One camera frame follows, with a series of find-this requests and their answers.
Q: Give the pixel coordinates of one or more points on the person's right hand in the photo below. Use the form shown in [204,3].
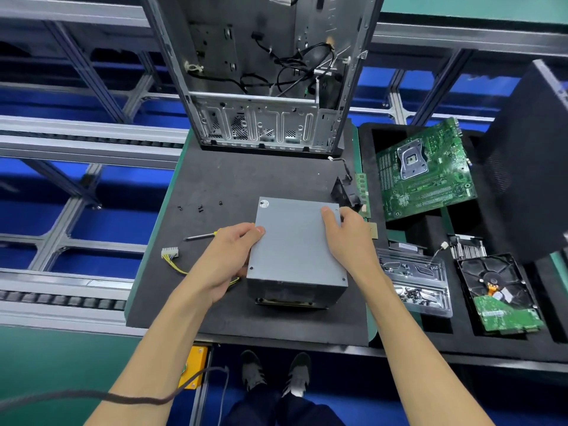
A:
[352,245]

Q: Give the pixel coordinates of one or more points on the person's left hand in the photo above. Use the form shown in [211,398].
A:
[220,260]

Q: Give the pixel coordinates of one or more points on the small black screws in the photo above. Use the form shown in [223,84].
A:
[202,209]

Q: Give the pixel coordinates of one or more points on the grey power supply cover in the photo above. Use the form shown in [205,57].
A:
[293,248]

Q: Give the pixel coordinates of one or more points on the power supply metal base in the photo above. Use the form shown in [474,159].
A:
[288,302]

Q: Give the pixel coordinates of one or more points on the person's right forearm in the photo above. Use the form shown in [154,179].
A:
[426,355]

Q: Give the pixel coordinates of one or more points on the person's left forearm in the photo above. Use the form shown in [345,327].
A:
[151,364]

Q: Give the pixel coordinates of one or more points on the person's left shoe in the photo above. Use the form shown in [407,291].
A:
[253,370]

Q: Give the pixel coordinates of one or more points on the person's shoe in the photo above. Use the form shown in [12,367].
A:
[297,372]
[253,370]

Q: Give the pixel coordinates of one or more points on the person's right shoe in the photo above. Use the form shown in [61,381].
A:
[297,372]

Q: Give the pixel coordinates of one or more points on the person's dark trousers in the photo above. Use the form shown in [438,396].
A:
[280,408]

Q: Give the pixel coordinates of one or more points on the small square processor chip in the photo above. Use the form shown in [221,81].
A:
[374,230]

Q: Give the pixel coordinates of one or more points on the black cooling fan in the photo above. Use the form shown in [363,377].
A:
[346,192]

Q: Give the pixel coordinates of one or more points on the green memory stick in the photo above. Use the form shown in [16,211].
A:
[362,192]

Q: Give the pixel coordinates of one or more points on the clear plastic screw tray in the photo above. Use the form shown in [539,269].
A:
[422,284]

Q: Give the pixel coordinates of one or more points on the black foam work mat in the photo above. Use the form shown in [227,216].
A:
[222,173]

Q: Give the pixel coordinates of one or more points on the green motherboard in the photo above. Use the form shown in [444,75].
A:
[430,173]

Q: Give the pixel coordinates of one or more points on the yellow button box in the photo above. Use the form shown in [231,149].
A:
[195,366]

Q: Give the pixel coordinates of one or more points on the silver heatsink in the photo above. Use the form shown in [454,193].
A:
[468,246]

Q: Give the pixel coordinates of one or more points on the silver computer tower chassis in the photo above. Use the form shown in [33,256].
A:
[257,111]

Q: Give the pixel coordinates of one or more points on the black hard disk drive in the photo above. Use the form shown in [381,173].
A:
[501,293]

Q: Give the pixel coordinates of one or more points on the black foam parts tray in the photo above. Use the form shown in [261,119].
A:
[532,146]

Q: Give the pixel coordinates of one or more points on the aluminium conveyor frame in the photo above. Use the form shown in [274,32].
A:
[80,137]

